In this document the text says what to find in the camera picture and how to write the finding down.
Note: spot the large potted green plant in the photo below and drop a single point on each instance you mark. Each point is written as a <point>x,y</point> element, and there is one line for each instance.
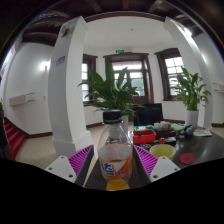
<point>110,93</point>

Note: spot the green exit sign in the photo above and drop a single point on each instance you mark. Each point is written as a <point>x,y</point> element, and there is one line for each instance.
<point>119,51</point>

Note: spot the narrow dark-framed window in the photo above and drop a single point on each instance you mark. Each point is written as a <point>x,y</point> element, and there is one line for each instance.
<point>86,76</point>

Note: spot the green box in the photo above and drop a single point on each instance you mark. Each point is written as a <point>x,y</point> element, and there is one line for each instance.
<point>144,127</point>

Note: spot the dark wooden double door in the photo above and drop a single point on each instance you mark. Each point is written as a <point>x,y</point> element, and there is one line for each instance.
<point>140,80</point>

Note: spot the flat round red coaster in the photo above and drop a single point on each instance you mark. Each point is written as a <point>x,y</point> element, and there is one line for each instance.
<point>187,158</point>

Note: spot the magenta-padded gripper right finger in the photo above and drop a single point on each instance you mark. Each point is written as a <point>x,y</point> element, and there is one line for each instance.
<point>146,159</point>

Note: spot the clear orange-labelled drink bottle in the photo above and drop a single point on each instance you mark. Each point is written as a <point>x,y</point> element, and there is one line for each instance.
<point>115,160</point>

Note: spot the long white wall unit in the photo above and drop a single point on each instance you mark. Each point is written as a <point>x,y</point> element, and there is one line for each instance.
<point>220,88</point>

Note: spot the light green cloth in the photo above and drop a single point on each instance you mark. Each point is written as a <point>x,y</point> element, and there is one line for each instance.
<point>177,127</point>

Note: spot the small potted green plant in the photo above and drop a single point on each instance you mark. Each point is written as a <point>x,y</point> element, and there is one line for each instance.
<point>191,96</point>

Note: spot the yellow cup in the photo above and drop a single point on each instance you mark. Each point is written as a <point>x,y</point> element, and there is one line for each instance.
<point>162,151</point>

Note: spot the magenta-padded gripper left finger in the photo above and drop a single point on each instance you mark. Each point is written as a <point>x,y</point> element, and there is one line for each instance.
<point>80,159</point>

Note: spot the printed magazine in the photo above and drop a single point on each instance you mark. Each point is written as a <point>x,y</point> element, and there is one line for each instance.
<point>202,132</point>

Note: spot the wide dark-framed window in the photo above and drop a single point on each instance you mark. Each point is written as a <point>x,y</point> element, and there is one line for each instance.
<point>173,70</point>

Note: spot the grey round plush toy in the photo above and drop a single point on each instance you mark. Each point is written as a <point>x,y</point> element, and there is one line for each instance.
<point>189,130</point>

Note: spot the basket of white items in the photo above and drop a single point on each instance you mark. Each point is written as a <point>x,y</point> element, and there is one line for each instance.
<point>162,127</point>

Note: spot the red box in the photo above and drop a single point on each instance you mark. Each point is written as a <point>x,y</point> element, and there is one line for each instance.
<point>144,137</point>

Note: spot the red carpeted staircase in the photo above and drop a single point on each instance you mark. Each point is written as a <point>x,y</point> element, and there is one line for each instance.
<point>15,138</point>

